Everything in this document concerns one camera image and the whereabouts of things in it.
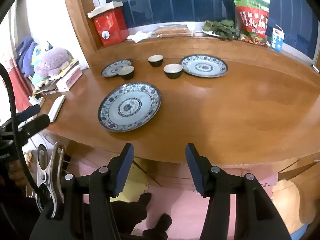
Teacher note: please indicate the plate of green leaves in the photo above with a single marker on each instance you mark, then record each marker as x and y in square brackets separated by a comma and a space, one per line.
[221, 28]

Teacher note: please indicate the red patterned cloth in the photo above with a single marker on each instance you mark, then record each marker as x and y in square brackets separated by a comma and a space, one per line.
[13, 85]

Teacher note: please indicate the pink and white box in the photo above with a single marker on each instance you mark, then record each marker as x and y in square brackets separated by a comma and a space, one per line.
[70, 79]

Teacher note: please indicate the metal spring clamp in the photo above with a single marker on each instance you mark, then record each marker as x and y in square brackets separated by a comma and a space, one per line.
[50, 177]

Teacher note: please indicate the medium blue patterned plate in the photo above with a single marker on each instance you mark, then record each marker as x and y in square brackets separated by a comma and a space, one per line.
[203, 65]

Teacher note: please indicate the glass window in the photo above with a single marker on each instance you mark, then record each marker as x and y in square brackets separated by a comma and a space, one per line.
[180, 2]

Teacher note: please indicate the packaged brown biscuits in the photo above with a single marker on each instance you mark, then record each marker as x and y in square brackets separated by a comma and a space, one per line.
[172, 30]

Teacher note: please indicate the blue clothing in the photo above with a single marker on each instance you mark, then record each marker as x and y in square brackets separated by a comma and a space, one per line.
[25, 55]

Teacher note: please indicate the dark bowl with white inside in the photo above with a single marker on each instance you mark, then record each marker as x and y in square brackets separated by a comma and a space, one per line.
[173, 70]
[155, 60]
[126, 72]

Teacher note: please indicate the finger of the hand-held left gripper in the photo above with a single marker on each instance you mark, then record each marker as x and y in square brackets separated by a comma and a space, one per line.
[31, 110]
[37, 125]

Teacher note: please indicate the white crumpled tissue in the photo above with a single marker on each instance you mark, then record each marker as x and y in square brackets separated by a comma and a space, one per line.
[138, 36]

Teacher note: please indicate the wooden chair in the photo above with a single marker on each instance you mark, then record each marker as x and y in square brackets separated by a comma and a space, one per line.
[292, 197]

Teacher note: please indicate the blue and white milk carton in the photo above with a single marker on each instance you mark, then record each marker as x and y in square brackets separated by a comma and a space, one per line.
[277, 38]

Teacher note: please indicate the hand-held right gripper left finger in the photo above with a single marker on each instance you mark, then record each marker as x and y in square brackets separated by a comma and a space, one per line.
[123, 171]

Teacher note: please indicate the small blue patterned plate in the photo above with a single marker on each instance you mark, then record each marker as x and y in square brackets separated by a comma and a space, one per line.
[113, 68]

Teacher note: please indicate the large blue patterned plate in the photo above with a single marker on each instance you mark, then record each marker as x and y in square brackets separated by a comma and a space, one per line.
[129, 106]

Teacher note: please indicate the red and green snack bag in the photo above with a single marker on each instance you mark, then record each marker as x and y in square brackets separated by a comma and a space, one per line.
[252, 17]

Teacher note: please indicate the purple plush toy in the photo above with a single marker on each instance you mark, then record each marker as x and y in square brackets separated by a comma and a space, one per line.
[53, 61]

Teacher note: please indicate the red box with white lid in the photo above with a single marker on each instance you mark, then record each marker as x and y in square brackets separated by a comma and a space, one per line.
[108, 25]

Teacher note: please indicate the white remote control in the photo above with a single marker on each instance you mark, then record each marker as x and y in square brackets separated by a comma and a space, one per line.
[56, 108]

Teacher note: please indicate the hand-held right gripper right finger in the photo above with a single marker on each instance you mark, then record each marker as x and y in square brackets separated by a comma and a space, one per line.
[197, 172]

